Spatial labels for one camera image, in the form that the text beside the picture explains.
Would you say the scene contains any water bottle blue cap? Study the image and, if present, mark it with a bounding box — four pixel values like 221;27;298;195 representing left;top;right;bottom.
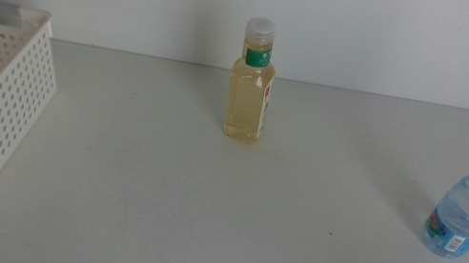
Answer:
418;147;469;263

